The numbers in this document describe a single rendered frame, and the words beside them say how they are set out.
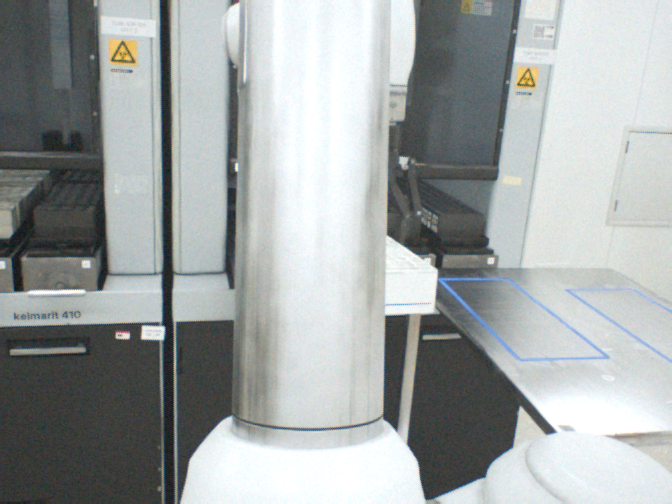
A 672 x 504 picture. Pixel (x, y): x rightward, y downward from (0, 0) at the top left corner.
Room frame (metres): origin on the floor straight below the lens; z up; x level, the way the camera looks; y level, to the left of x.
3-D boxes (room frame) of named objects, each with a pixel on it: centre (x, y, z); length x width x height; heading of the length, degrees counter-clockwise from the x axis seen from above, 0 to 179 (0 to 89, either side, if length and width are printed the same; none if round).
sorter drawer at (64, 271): (1.50, 0.61, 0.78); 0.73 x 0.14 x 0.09; 14
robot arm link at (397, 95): (1.06, -0.05, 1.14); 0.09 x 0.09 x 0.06
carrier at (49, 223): (1.28, 0.55, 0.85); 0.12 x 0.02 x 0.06; 104
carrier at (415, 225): (1.45, -0.13, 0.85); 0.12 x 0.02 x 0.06; 103
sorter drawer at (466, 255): (1.71, -0.23, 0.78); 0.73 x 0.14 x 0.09; 14
